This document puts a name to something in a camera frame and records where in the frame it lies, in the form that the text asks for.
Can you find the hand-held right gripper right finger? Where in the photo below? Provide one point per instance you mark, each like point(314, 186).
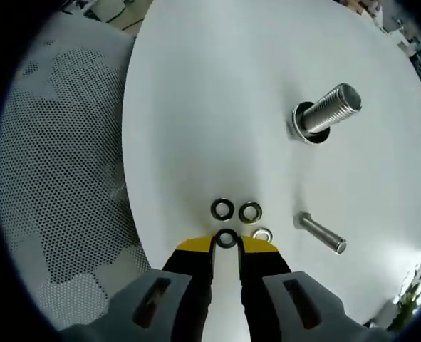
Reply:
point(263, 278)

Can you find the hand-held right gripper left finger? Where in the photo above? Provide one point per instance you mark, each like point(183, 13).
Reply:
point(188, 278)

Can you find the small steel washer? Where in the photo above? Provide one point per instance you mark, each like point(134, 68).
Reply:
point(256, 233)
point(217, 238)
point(215, 210)
point(241, 213)

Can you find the thin steel bolt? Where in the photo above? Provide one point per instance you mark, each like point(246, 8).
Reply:
point(318, 231)

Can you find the large threaded steel stud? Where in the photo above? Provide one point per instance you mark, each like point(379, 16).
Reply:
point(329, 110)

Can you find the white mesh office chair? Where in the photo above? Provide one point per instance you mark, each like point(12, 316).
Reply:
point(64, 171)

